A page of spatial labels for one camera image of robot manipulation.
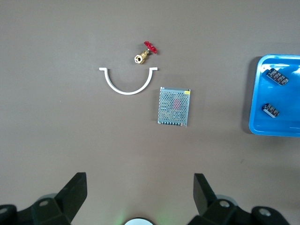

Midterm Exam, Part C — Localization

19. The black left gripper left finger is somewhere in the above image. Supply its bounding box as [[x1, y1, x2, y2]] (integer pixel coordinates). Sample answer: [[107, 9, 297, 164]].
[[0, 172, 88, 225]]

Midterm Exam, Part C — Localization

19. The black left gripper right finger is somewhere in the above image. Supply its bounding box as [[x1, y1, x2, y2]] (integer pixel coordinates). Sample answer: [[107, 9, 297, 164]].
[[187, 173, 291, 225]]

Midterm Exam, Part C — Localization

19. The small dark terminal block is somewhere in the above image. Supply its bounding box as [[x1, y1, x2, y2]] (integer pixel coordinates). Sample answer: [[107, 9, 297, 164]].
[[261, 103, 280, 119]]

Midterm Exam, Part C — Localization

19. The large dark electrolytic capacitor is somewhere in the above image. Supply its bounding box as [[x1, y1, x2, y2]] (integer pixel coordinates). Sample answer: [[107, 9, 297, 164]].
[[266, 67, 289, 86]]

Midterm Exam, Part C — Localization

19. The blue plastic tray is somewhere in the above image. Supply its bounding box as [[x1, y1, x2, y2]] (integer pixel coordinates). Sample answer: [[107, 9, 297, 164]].
[[248, 54, 300, 137]]

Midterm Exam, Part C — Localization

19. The metal mesh power supply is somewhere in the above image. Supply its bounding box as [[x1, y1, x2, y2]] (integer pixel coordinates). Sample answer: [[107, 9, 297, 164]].
[[157, 86, 191, 128]]

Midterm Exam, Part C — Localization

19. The brass valve red handwheel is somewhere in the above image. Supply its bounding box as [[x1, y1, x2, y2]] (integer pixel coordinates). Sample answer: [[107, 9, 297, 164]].
[[134, 41, 158, 64]]

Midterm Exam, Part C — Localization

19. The white semicircular bracket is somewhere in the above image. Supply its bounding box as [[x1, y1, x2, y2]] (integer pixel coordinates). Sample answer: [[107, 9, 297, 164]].
[[98, 67, 158, 96]]

